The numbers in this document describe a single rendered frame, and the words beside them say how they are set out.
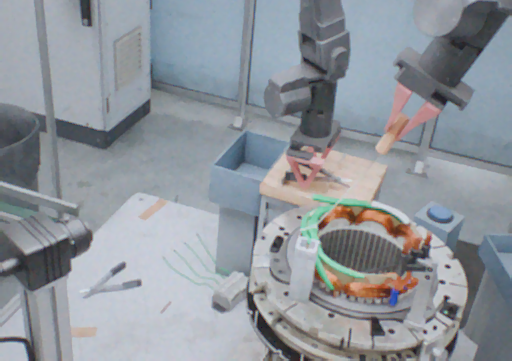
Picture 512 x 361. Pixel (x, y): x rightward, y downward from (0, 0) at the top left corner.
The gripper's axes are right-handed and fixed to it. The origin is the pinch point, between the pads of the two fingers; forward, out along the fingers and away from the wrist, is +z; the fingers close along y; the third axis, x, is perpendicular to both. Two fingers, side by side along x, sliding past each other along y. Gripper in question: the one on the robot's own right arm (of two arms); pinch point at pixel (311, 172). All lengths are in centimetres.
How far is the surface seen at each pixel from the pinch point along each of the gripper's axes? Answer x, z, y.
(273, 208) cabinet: -5.4, 7.2, 4.4
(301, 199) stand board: 0.1, 2.7, 5.3
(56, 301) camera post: -3, -27, 67
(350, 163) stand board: 5.1, 2.6, -10.4
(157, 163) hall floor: -115, 110, -137
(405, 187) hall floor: 2, 115, -178
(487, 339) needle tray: 36.8, 18.8, 9.0
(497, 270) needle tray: 35.1, 4.8, 7.3
